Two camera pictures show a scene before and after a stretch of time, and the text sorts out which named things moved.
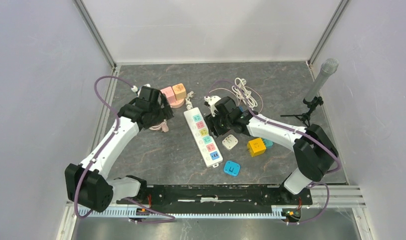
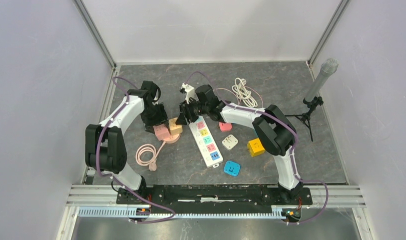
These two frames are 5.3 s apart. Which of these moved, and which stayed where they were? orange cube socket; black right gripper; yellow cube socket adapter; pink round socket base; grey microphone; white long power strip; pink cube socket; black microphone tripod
Moved: pink cube socket; black right gripper; orange cube socket; pink round socket base
Stayed: grey microphone; black microphone tripod; white long power strip; yellow cube socket adapter
